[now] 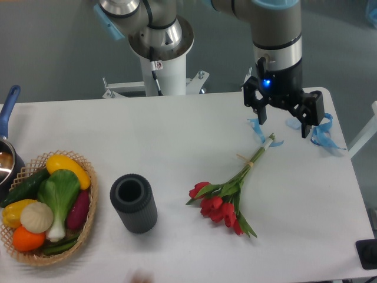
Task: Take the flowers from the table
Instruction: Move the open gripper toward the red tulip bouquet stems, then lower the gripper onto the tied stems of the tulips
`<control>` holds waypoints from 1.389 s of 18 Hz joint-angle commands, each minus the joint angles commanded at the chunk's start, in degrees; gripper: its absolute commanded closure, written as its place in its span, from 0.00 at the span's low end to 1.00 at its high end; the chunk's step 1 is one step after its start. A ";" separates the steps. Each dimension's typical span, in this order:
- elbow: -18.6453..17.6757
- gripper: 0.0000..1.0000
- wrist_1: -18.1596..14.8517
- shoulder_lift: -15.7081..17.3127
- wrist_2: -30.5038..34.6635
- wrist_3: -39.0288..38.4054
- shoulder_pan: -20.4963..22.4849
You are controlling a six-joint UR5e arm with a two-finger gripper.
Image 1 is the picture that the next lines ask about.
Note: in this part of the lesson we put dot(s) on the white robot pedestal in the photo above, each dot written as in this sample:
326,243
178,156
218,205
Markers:
161,78

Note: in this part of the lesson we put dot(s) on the yellow bell pepper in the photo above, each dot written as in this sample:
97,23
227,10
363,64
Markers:
12,213

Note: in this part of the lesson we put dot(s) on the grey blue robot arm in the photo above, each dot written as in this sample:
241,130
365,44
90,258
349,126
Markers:
161,39

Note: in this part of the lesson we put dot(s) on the green bok choy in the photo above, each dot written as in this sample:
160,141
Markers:
59,192

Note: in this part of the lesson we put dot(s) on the green cucumber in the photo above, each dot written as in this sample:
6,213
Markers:
27,189

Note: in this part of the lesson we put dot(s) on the green bean pods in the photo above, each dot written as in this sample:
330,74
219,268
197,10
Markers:
61,246

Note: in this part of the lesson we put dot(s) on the yellow squash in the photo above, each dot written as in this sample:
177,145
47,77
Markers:
63,162

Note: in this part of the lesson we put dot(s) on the blue handled saucepan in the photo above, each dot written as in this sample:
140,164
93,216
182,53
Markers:
11,162

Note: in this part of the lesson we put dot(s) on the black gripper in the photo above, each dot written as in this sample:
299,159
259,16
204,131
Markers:
283,89

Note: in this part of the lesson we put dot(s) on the black device at edge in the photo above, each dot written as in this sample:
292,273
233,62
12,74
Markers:
367,253

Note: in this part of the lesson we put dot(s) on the white frame at right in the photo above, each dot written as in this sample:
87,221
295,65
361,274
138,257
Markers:
368,131

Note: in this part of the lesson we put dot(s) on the orange fruit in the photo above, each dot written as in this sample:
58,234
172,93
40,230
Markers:
25,241

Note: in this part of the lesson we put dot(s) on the woven wicker basket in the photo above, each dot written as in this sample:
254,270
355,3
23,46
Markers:
36,258

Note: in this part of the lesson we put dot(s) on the dark grey ribbed vase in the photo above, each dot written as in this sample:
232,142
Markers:
132,197

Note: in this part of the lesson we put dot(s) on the purple sweet potato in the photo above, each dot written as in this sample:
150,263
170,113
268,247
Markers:
78,214

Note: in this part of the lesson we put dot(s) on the red tulip bouquet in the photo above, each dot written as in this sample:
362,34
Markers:
221,202

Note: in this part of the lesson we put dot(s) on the small pale blue cap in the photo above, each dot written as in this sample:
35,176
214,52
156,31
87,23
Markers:
293,123

